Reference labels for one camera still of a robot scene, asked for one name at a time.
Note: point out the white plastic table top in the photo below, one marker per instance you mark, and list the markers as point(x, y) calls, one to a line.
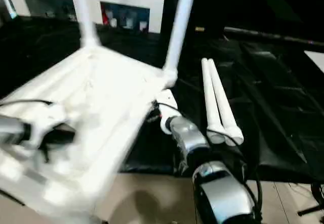
point(88, 94)

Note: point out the white plastic table leg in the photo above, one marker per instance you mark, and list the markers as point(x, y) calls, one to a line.
point(225, 107)
point(179, 31)
point(211, 102)
point(86, 13)

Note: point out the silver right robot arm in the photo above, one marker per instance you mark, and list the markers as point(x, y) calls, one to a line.
point(202, 143)

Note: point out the white cup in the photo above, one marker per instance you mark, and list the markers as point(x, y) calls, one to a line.
point(113, 22)
point(143, 26)

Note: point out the small tan label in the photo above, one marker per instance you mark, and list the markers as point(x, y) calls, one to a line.
point(199, 28)

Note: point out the white textured jar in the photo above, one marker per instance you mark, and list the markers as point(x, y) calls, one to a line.
point(129, 21)

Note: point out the black mat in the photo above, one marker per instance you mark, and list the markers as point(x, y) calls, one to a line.
point(265, 107)

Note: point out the blue patterned strip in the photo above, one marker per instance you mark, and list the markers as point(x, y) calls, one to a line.
point(8, 1)

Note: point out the dark metal rod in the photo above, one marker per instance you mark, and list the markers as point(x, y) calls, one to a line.
point(278, 37)

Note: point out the black backdrop cloth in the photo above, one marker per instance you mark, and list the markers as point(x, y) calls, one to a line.
point(253, 1)

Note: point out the white flat panel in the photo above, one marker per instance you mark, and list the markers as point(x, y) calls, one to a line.
point(316, 60)

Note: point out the black stand rod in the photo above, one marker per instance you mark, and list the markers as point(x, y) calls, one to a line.
point(311, 209)

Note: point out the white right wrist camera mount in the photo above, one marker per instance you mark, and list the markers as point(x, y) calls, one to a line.
point(168, 107)

